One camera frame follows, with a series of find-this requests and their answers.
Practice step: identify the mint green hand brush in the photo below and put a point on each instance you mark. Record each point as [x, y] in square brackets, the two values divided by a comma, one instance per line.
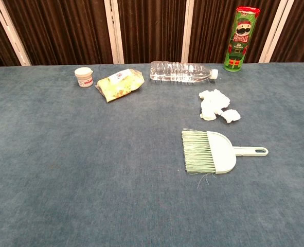
[221, 151]

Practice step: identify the yellow snack packet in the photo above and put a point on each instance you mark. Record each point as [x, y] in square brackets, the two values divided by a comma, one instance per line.
[121, 85]

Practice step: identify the clear plastic water bottle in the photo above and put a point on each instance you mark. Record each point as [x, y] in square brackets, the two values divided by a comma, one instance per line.
[177, 72]

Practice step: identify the blue felt table cover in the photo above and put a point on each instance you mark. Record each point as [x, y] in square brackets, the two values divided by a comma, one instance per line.
[90, 159]

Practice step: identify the white torn paper piece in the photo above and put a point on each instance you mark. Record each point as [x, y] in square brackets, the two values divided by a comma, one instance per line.
[231, 115]

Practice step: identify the small white jar red label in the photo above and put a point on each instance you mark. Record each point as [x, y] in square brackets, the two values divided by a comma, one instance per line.
[84, 77]

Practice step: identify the green Pringles can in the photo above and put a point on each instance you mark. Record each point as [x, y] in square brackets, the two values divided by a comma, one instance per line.
[240, 41]

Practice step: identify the white partition frame post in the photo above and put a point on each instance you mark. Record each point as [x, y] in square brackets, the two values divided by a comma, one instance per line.
[187, 32]
[276, 32]
[114, 32]
[11, 32]

